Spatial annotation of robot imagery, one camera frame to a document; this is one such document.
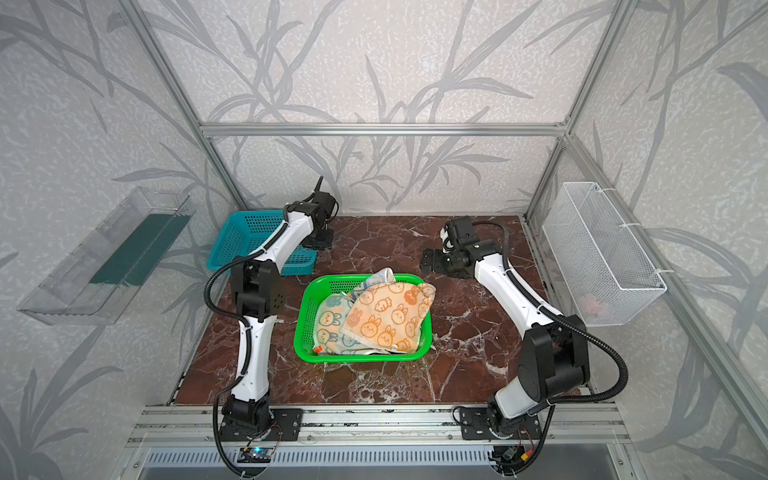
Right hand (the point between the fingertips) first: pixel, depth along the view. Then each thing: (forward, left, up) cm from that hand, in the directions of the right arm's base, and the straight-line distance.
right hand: (435, 257), depth 87 cm
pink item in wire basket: (-18, -37, +4) cm, 41 cm away
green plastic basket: (-15, +37, -8) cm, 41 cm away
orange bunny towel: (-13, +14, -10) cm, 22 cm away
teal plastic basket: (+21, +70, -13) cm, 74 cm away
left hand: (+14, +37, -6) cm, 40 cm away
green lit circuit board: (-46, +45, -17) cm, 67 cm away
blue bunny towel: (-12, +31, -12) cm, 35 cm away
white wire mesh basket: (-17, -33, +18) cm, 41 cm away
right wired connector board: (-46, -18, -21) cm, 54 cm away
